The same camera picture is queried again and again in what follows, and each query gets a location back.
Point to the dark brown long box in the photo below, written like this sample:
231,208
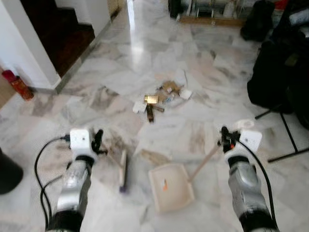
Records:
149,113

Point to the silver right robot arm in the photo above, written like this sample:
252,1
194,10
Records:
248,193

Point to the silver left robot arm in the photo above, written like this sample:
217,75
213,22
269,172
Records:
72,188

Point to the small white box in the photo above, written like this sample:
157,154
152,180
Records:
140,107

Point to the black tripod stand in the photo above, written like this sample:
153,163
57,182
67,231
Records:
287,133

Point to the white paper card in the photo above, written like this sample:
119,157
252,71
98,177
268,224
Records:
186,94

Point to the shiny gold box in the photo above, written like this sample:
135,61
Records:
151,99

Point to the small gold tube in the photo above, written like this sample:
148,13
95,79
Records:
159,109

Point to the clear plastic wrapper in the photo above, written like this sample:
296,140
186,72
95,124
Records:
169,97

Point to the brown cardboard with white label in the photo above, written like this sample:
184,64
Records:
171,87

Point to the large black bag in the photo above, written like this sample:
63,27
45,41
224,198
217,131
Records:
277,72

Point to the black waste bin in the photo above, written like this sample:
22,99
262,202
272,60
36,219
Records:
8,174

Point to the red spray can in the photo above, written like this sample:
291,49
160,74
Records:
19,86

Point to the dark wooden staircase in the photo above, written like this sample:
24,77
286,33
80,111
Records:
63,38

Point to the wooden pallet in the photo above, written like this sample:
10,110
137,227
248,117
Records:
212,21

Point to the black backpack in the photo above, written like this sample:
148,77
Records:
258,21

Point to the white machine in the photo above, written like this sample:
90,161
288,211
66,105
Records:
212,7

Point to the light wood panel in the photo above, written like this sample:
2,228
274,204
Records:
117,7

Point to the tall black case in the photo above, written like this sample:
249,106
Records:
175,8

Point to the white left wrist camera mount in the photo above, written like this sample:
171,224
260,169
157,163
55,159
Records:
80,141

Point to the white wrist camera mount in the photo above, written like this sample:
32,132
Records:
80,141
251,140

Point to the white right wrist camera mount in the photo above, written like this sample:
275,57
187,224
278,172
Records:
251,140

